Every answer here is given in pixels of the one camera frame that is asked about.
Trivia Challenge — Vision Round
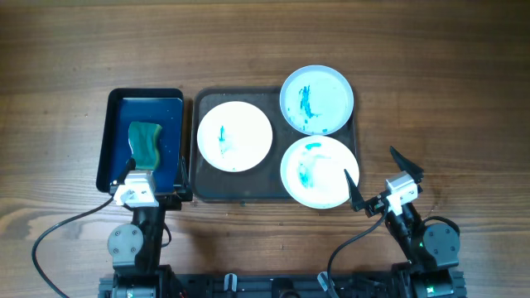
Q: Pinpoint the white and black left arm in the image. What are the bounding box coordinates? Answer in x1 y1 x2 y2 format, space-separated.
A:
98 158 193 298

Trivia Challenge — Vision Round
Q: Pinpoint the white plate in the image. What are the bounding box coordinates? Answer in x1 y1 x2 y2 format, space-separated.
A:
196 101 273 172
279 65 354 136
280 136 359 209

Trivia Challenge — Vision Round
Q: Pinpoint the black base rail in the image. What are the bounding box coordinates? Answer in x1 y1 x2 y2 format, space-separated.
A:
98 271 468 298

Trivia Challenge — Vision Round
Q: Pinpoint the green and yellow sponge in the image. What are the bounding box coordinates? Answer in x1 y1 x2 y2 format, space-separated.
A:
128 122 162 171

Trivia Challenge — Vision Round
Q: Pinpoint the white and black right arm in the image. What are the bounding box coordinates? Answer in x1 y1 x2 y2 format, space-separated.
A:
332 147 466 297

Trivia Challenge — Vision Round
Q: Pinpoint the dark brown serving tray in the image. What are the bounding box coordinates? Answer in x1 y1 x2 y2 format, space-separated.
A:
189 86 359 204

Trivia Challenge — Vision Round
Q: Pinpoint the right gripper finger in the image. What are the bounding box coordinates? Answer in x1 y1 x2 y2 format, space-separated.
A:
344 169 365 211
389 147 424 183

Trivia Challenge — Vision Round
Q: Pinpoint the black tray with blue water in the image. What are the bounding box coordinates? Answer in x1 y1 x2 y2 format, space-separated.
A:
96 88 186 195

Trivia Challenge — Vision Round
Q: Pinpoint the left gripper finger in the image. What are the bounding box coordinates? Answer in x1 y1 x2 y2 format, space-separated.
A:
177 156 189 190
118 157 136 185

